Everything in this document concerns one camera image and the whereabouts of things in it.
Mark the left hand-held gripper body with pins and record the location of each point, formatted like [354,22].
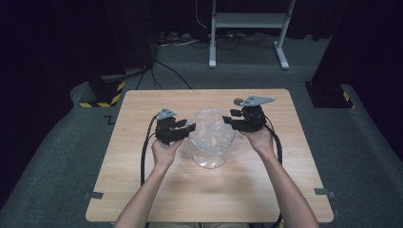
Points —
[168,133]

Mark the black base with yellow stripes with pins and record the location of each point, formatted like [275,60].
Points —
[106,95]
[329,96]

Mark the white metal stand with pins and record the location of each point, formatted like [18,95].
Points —
[250,20]

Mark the person's right hand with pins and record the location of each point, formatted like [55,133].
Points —
[261,142]

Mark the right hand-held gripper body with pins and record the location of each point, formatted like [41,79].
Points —
[252,120]

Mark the power strip with plugs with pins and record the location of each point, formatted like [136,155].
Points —
[177,37]

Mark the person's left hand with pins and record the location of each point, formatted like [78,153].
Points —
[164,155]

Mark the grey tape strip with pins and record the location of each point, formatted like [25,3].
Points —
[323,191]
[95,195]

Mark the grey round table grommet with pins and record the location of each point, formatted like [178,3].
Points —
[237,101]

